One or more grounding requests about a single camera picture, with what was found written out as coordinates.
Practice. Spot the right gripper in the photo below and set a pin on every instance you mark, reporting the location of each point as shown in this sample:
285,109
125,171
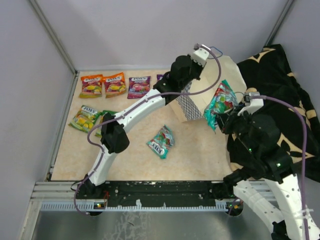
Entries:
225,120

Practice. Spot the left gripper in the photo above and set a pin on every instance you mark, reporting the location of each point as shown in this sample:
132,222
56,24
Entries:
200,68

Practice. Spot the mint candy bag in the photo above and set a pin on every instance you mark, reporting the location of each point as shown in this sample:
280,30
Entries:
162,142
223,100

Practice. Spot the purple candy bag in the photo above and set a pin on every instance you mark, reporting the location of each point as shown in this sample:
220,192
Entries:
159,77
138,87

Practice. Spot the blue checkered paper bag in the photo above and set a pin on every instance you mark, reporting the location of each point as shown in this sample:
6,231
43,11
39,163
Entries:
191,107

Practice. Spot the orange candy bag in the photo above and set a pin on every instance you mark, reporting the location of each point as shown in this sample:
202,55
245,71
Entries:
91,86
114,85

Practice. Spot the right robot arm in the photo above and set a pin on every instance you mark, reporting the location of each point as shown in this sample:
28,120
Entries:
259,135

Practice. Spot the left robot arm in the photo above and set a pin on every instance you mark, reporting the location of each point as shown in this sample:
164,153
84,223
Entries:
115,128

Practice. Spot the black floral blanket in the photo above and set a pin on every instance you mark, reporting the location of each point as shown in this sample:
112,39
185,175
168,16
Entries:
289,105

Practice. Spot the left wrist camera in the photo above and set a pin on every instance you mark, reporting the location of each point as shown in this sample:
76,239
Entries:
200,54

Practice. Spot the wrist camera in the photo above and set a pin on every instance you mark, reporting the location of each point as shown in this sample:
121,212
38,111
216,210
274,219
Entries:
252,103
200,54

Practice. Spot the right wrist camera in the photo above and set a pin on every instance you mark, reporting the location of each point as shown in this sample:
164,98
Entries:
252,103

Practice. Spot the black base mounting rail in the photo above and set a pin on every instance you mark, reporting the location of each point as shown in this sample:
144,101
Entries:
156,194

